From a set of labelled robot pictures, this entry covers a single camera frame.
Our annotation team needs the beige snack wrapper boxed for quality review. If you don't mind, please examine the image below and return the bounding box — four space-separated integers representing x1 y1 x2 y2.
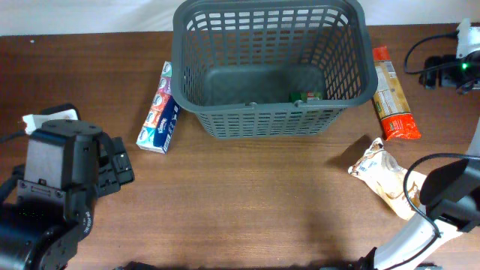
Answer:
22 109 80 135

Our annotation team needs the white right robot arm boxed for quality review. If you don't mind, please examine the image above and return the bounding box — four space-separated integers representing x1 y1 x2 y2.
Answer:
349 18 479 269

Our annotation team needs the Kleenex tissue multipack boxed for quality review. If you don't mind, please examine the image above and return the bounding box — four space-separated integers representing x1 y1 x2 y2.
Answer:
136 61 181 154

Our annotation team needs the red biscuit packet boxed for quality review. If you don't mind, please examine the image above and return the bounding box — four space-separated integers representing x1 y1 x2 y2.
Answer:
372 46 422 140

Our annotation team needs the beige snack bag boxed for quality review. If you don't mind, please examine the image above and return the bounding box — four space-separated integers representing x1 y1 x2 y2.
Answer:
347 137 415 221

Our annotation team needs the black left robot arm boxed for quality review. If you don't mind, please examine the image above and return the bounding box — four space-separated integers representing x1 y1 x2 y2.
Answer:
1 119 134 269

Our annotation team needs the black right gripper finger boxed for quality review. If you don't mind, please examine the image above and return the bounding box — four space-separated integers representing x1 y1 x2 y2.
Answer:
419 56 441 89
439 55 458 88

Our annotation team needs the grey plastic basket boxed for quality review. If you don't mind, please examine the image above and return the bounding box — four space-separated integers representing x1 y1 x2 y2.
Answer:
171 0 377 139

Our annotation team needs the black cable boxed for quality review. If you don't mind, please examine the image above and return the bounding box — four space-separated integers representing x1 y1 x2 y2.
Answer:
385 31 480 270

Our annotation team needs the Knorr jar green lid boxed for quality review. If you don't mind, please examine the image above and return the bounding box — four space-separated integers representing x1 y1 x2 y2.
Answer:
289 91 323 103

